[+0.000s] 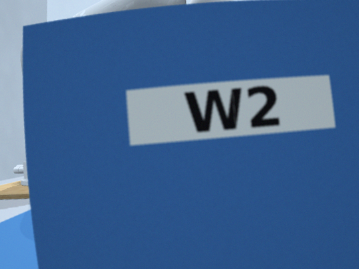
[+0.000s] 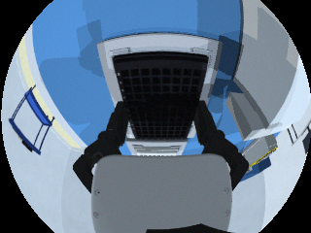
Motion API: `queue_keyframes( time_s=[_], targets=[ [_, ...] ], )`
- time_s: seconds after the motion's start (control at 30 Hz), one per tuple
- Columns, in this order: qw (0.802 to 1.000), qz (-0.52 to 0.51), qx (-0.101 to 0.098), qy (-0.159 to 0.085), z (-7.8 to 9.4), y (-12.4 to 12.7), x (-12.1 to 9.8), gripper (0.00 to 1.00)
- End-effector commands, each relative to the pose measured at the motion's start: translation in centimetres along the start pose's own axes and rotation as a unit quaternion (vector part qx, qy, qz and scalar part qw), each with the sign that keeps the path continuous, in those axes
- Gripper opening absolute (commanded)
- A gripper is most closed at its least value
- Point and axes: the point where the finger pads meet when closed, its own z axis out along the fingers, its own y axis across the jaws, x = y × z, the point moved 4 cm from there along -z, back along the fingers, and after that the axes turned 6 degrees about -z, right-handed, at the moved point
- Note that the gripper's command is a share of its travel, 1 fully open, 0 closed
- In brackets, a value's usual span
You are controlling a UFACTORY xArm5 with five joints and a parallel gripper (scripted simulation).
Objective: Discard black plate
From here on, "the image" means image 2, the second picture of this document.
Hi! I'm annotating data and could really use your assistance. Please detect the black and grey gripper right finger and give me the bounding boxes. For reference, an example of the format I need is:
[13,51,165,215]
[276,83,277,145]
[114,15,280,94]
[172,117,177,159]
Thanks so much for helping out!
[193,100,249,191]

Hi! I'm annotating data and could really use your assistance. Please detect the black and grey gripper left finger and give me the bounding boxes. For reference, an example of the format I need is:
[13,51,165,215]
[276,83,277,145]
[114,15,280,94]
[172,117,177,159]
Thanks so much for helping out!
[73,101,129,194]

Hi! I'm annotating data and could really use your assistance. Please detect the blue bench mat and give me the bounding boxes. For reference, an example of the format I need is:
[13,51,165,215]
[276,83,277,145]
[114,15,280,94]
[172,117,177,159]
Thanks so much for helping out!
[32,0,255,152]

